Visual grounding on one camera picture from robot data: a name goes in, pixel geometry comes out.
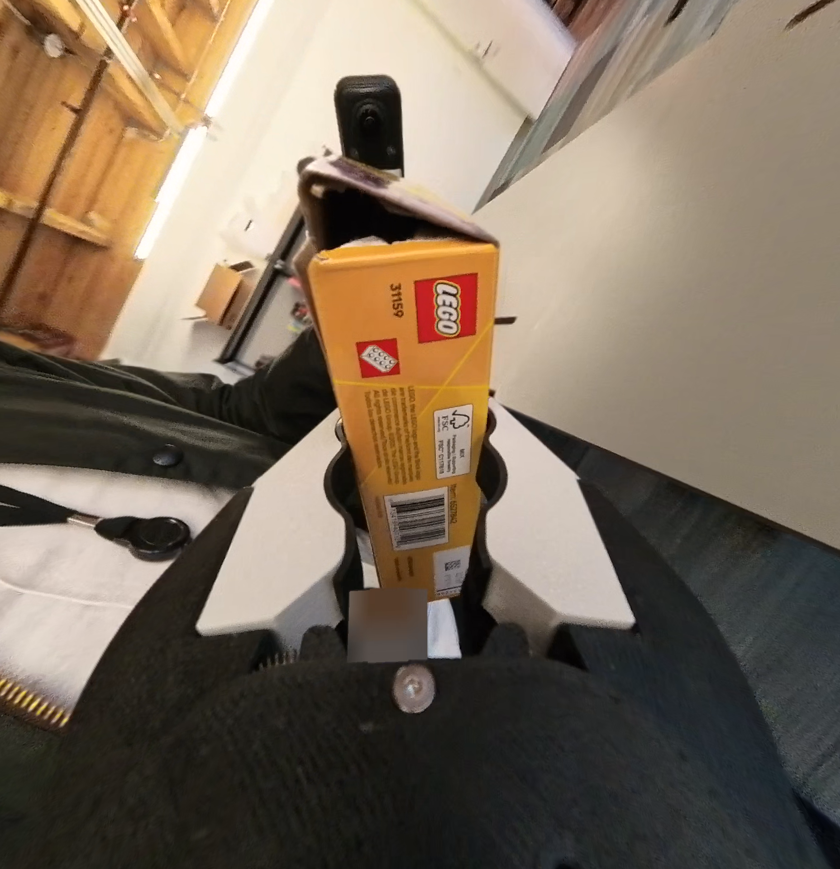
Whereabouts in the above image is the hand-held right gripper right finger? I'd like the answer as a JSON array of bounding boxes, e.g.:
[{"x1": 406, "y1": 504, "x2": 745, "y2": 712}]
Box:
[{"x1": 461, "y1": 399, "x2": 638, "y2": 658}]

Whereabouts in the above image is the brown cardboard box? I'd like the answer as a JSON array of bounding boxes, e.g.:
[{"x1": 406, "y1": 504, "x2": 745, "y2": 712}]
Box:
[{"x1": 182, "y1": 261, "x2": 259, "y2": 331}]

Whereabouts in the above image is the black vertical pipe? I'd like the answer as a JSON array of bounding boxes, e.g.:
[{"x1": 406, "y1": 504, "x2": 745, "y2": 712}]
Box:
[{"x1": 0, "y1": 54, "x2": 115, "y2": 315}]

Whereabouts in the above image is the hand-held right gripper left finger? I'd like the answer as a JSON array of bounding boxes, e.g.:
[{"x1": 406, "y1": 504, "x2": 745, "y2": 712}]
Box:
[{"x1": 195, "y1": 414, "x2": 367, "y2": 656}]

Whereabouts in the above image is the black strap with clip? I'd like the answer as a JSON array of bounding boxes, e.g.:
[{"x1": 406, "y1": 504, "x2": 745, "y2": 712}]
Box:
[{"x1": 0, "y1": 478, "x2": 193, "y2": 563}]

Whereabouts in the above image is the person's dark jacket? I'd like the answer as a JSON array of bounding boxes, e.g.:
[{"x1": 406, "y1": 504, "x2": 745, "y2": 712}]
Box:
[{"x1": 0, "y1": 336, "x2": 299, "y2": 869}]

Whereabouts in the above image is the fluorescent ceiling light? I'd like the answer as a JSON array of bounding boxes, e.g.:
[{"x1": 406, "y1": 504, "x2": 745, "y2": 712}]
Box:
[{"x1": 131, "y1": 0, "x2": 259, "y2": 262}]

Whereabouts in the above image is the person's white shirt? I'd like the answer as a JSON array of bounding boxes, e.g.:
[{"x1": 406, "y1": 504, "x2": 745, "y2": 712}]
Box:
[{"x1": 0, "y1": 462, "x2": 253, "y2": 708}]

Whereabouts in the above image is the yellow spider-print toy box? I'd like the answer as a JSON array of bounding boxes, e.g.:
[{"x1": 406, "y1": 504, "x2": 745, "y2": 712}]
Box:
[{"x1": 296, "y1": 158, "x2": 500, "y2": 602}]

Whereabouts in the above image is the black shelving rack with goods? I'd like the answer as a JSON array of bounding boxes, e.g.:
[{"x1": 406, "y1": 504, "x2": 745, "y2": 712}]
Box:
[{"x1": 216, "y1": 204, "x2": 314, "y2": 369}]

